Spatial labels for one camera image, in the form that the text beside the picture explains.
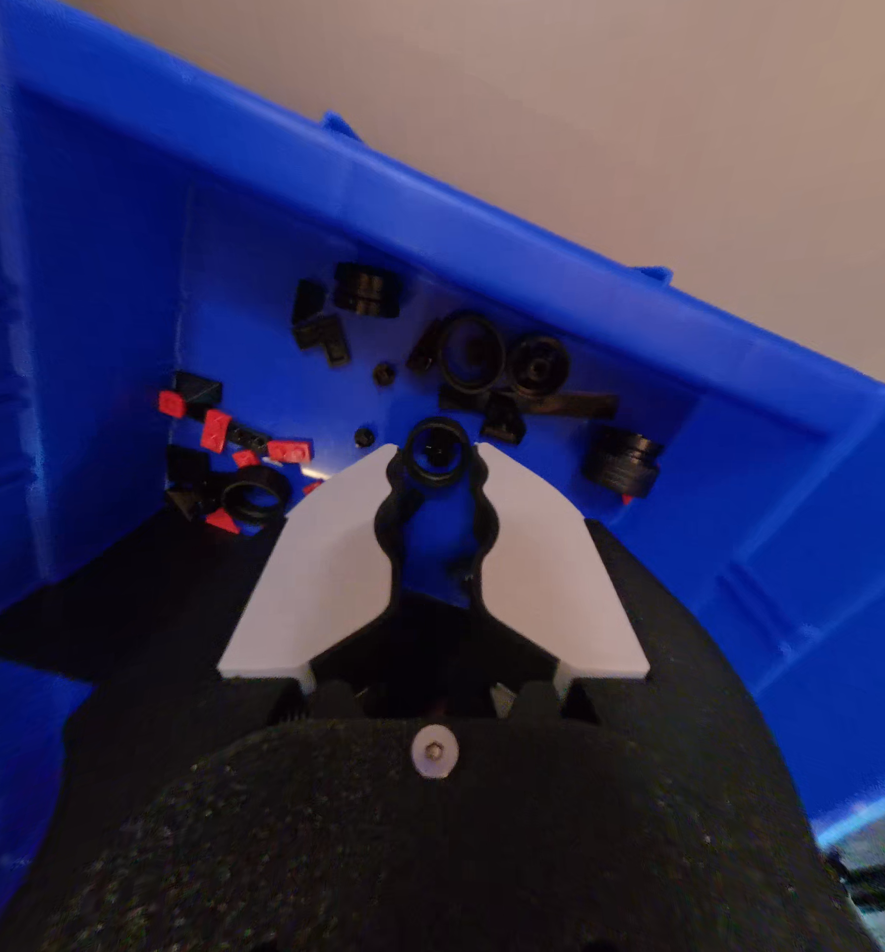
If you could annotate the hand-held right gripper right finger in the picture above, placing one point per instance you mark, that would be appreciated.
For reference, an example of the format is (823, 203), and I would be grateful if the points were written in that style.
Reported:
(561, 587)

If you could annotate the pile of small lego pieces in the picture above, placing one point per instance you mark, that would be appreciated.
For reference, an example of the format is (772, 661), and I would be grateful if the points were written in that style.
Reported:
(368, 290)

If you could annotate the blue plastic storage bin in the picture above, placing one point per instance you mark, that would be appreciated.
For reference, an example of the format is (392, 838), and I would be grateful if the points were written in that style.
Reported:
(635, 312)

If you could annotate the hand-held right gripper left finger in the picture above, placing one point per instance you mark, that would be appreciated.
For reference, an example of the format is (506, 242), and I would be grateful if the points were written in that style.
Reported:
(316, 580)

